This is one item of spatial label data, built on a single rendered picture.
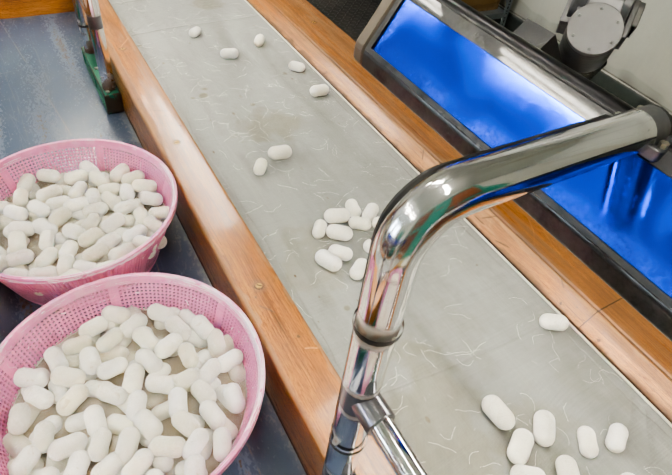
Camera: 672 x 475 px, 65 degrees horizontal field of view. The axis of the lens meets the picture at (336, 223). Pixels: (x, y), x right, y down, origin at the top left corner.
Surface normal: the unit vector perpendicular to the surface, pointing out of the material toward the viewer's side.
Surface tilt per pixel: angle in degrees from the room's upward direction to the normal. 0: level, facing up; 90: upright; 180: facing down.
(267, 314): 0
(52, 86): 0
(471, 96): 58
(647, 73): 89
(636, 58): 89
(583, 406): 0
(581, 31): 46
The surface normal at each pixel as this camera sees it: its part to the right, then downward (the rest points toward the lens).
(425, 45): -0.68, -0.14
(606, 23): -0.25, -0.07
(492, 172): 0.32, -0.35
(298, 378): 0.10, -0.72
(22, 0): 0.49, 0.64
